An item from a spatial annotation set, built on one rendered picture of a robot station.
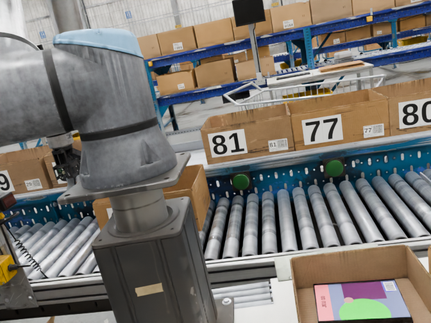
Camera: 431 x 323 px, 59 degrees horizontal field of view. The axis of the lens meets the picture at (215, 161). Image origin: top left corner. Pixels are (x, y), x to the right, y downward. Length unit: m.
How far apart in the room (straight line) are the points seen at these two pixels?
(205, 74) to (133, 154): 5.31
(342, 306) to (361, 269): 0.13
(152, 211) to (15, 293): 0.87
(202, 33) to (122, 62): 5.52
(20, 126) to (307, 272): 0.73
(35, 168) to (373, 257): 1.54
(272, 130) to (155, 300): 1.04
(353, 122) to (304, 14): 4.56
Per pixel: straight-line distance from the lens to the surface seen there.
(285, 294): 1.06
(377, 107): 1.70
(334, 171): 1.66
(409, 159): 1.77
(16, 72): 0.71
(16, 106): 0.70
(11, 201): 1.33
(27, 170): 2.04
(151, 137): 0.72
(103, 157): 0.70
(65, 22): 1.26
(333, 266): 1.03
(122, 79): 0.70
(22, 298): 1.53
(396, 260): 1.06
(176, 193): 1.39
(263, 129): 1.66
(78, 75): 0.69
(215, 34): 6.18
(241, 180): 1.65
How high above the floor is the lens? 1.39
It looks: 17 degrees down
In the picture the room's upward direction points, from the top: 12 degrees counter-clockwise
